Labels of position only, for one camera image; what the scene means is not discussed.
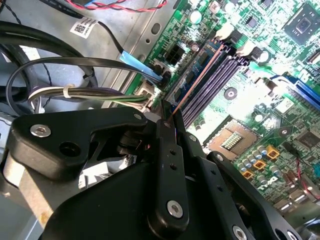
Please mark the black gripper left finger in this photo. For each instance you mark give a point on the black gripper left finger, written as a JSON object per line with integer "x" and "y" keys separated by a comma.
{"x": 50, "y": 147}

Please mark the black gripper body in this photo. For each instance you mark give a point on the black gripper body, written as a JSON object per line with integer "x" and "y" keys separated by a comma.
{"x": 112, "y": 205}

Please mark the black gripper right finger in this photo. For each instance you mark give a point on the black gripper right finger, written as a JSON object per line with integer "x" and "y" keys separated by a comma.
{"x": 215, "y": 180}

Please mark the RAM stick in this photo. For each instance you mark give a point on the RAM stick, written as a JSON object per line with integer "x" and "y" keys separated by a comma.
{"x": 195, "y": 72}

